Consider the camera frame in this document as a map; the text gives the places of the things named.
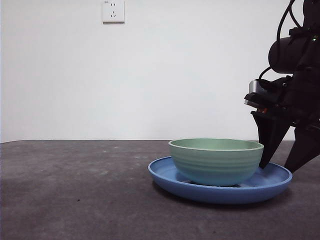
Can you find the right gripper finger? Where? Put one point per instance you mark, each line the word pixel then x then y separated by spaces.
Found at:
pixel 268 137
pixel 305 147

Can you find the green ribbed bowl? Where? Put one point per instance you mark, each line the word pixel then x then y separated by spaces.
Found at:
pixel 215 167

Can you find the blue plate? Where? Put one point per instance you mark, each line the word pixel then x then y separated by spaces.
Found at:
pixel 220 197

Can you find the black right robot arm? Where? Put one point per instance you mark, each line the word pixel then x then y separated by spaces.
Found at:
pixel 285 55

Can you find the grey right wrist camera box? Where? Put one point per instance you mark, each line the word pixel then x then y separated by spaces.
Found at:
pixel 253 86

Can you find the white wall socket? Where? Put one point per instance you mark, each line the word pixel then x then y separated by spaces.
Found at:
pixel 113 12

